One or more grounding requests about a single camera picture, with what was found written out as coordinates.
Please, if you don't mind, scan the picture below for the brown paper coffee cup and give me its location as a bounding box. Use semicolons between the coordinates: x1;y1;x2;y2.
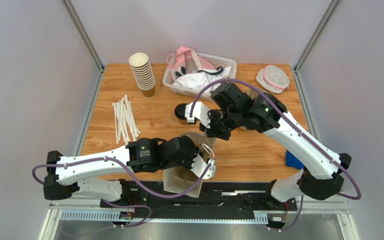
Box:
177;118;189;126

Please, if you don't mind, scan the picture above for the black coffee cup lid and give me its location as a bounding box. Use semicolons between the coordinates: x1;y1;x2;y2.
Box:
174;103;188;121

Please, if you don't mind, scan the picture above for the paper bag with handles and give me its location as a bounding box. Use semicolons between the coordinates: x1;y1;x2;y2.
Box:
163;132;217;198

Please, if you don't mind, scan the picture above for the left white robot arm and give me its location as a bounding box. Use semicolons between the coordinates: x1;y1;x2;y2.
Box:
42;136;208;202

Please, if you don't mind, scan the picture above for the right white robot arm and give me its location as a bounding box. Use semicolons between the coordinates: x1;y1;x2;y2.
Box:
185;79;352;202

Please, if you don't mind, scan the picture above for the stack of pulp cup carriers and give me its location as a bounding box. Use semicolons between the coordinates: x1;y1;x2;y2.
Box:
246;88;267;100

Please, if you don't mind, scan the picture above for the white crumpled plastic bag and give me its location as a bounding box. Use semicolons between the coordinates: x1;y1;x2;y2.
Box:
172;66;232;92

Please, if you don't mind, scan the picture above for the white plastic basket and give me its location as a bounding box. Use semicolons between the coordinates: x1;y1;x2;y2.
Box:
162;53;238;98

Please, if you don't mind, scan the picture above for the pink plastic bag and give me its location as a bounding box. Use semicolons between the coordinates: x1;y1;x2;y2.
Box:
166;46;215;77

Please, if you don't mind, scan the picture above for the blue cloth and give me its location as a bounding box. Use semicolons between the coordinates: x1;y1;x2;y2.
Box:
285;150;304;170

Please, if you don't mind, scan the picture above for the pile of wrapped straws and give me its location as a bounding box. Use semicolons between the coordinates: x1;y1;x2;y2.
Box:
112;94;141;145

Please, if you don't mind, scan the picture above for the stack of paper cups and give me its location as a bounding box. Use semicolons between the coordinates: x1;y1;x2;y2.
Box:
128;52;156;98

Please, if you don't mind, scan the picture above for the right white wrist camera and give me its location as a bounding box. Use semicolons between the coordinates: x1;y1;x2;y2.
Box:
184;101;211;129

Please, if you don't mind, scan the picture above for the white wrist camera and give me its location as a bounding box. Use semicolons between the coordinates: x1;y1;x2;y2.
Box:
190;153;217;180
184;101;211;129

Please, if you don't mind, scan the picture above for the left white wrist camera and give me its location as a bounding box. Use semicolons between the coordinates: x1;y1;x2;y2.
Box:
190;153;217;180

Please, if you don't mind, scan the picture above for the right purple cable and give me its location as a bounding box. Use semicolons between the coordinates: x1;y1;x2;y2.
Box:
188;78;362;232

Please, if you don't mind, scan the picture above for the purple cable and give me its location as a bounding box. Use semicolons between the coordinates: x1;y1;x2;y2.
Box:
31;156;215;229
188;78;362;232

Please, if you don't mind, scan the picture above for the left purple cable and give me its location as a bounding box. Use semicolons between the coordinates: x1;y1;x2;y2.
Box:
31;156;215;229

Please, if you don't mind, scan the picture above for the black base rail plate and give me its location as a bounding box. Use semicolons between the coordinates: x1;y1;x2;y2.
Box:
113;180;300;221

